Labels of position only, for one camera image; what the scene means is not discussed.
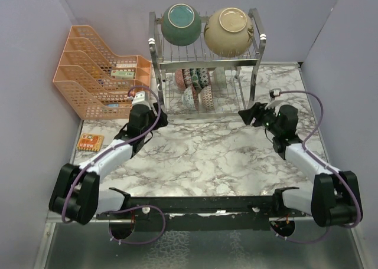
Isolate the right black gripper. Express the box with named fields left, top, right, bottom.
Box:
left=239, top=101, right=282, bottom=136

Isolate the steel two-tier dish rack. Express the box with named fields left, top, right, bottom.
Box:
left=148, top=8, right=266, bottom=120

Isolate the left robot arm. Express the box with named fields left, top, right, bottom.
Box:
left=49, top=103, right=168, bottom=225

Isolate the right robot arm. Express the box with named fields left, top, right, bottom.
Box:
left=238, top=102, right=363, bottom=227

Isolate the green white box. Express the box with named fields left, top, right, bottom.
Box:
left=110, top=70, right=135, bottom=80

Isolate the pink patterned small bowl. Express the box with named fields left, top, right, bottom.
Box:
left=175, top=69, right=186, bottom=91

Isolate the orange plastic file organizer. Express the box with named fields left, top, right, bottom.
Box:
left=53, top=25, right=152, bottom=120

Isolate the orange snack packet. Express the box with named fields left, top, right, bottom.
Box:
left=76, top=133, right=105, bottom=152

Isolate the dark red patterned bowl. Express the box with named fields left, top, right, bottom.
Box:
left=182, top=68, right=193, bottom=88

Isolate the blue dotted small bowl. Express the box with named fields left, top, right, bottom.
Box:
left=197, top=68, right=211, bottom=88

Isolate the green patterned small bowl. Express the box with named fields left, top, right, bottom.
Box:
left=190, top=68, right=202, bottom=90

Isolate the large cream ceramic bowl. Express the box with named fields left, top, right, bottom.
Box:
left=203, top=8, right=254, bottom=58

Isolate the large teal ceramic bowl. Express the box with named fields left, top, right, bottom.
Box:
left=161, top=3, right=201, bottom=47

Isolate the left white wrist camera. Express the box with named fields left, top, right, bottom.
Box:
left=132, top=91, right=149, bottom=106

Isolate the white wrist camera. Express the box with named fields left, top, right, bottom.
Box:
left=265, top=88, right=283, bottom=110
left=132, top=91, right=149, bottom=106

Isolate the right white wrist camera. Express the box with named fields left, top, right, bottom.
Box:
left=265, top=88, right=283, bottom=110

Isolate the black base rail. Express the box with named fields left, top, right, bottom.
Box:
left=96, top=195, right=305, bottom=231

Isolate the aluminium frame rail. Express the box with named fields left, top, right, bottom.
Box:
left=45, top=212, right=101, bottom=222

